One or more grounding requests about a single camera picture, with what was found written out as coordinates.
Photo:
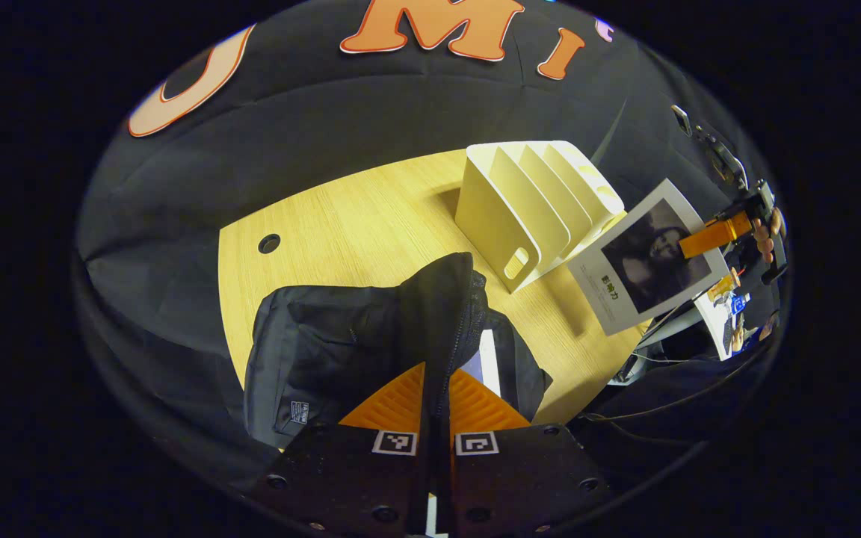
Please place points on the blue book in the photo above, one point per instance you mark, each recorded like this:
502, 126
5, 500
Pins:
490, 359

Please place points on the grey portrait cover book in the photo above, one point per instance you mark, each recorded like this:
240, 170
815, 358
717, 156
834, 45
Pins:
647, 261

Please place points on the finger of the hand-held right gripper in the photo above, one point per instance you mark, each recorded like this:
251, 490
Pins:
707, 237
726, 284

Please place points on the black schoolbag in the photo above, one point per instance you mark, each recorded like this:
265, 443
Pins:
341, 344

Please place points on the thin grey pole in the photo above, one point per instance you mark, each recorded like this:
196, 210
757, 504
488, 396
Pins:
606, 142

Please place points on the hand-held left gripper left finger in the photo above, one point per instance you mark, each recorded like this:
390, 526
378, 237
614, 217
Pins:
341, 478

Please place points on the white bookshelf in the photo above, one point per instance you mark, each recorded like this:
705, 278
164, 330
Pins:
490, 217

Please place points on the white printed paper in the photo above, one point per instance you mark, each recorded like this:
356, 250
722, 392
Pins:
714, 321

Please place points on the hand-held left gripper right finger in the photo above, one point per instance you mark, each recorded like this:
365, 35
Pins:
528, 478

